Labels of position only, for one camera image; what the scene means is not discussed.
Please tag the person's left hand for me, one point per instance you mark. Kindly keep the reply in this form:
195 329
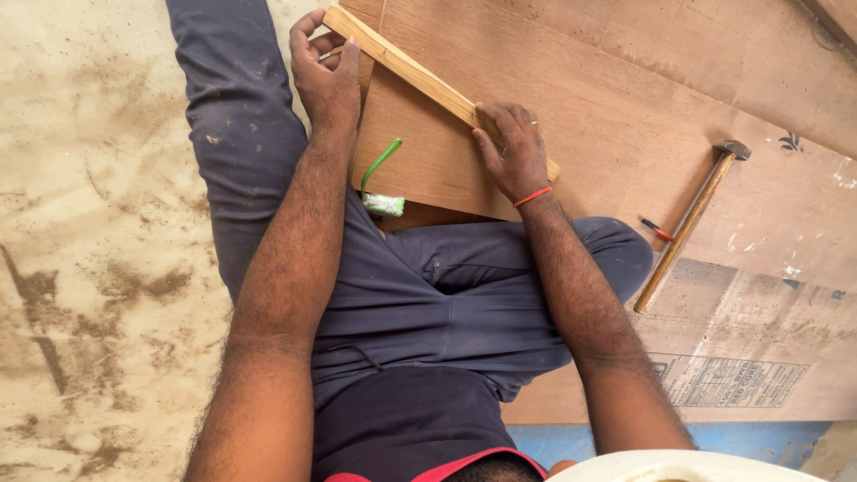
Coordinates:
326 90

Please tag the person's right hand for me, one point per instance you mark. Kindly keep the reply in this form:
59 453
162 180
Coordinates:
519 164

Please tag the light wooden strip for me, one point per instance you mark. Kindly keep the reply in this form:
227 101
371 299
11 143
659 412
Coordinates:
415 70

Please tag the red wrist thread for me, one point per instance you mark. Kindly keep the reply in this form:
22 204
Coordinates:
533 196

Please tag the brown plywood board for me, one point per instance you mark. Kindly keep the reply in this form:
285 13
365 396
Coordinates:
616 174

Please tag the reddish plywood sheet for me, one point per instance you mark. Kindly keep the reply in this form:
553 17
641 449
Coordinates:
602 47

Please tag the red and black pencil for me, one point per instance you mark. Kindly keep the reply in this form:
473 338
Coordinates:
657 229

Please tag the dark blue trousers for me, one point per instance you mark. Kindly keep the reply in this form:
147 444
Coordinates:
435 294

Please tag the dark shirt with red trim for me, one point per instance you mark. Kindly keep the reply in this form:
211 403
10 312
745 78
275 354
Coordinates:
402 422

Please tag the dusty printed plywood sheet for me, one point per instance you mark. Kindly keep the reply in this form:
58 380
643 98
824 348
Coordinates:
750 348

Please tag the white round plastic object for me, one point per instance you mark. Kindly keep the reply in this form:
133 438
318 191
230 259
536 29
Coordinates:
669 465

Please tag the blue mat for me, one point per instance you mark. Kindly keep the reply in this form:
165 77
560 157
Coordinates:
736 438

